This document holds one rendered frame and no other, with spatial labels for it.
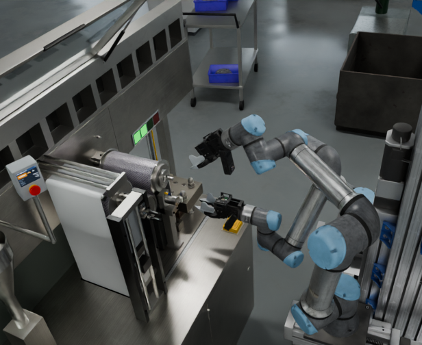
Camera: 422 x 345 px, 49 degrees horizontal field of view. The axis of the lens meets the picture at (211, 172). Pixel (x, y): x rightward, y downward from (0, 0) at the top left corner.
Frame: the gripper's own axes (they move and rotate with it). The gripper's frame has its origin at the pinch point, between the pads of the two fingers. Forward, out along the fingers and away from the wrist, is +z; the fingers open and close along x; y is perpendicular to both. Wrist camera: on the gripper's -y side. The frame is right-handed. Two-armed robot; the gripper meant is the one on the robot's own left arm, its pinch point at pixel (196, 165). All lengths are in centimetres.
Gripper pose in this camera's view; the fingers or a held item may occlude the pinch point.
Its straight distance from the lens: 176.8
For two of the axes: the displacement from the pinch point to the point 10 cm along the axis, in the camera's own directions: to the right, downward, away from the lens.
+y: -6.4, -7.4, -2.3
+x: -4.3, 5.9, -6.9
